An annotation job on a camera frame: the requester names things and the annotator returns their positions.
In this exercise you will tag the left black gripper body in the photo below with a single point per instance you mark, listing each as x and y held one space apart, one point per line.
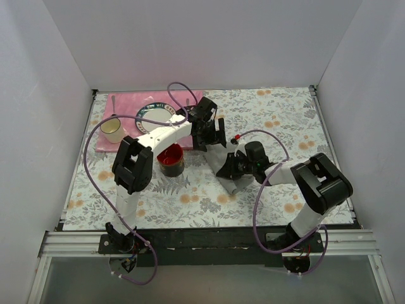
209 136

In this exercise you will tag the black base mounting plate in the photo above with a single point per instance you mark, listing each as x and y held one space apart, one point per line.
195 246

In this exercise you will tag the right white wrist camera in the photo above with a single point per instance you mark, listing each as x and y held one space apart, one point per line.
239 144

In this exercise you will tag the silver spoon on placemat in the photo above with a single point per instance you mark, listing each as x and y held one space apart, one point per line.
113 102

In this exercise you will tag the white plate patterned rim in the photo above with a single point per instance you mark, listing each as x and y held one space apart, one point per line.
158 111

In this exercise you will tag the grey cloth napkin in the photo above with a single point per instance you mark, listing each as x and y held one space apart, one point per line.
216 156

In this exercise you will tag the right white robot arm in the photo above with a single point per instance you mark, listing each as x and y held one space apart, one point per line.
322 185

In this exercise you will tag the aluminium frame rail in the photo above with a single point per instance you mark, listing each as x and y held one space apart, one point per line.
333 242

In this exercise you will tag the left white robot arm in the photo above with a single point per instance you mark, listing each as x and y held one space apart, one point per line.
133 164

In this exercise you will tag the dark jar red lid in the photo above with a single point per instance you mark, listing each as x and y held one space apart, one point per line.
171 161

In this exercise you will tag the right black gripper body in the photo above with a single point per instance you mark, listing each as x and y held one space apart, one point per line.
234 166

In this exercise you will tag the cream enamel mug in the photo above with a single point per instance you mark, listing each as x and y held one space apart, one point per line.
113 130

